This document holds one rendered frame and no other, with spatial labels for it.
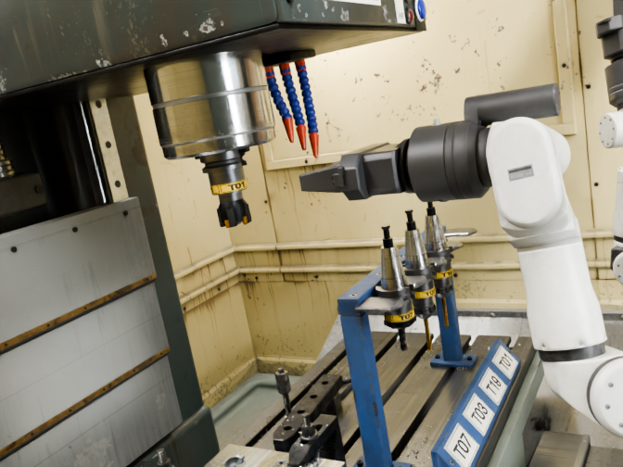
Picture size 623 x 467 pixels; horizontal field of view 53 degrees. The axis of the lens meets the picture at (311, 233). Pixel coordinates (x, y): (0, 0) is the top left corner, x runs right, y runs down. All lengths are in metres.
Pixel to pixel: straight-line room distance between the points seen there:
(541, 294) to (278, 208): 1.48
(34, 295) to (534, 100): 0.87
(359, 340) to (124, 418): 0.55
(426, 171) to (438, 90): 1.09
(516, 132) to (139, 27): 0.44
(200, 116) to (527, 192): 0.40
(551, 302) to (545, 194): 0.11
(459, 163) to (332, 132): 1.26
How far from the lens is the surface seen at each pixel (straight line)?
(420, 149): 0.70
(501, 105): 0.70
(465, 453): 1.14
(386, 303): 1.00
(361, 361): 1.05
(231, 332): 2.23
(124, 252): 1.31
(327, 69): 1.91
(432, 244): 1.22
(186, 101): 0.81
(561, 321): 0.68
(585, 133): 1.72
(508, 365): 1.42
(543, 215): 0.65
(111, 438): 1.35
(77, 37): 0.86
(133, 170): 1.41
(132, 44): 0.79
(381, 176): 0.72
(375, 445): 1.12
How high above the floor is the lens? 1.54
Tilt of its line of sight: 12 degrees down
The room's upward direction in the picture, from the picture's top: 10 degrees counter-clockwise
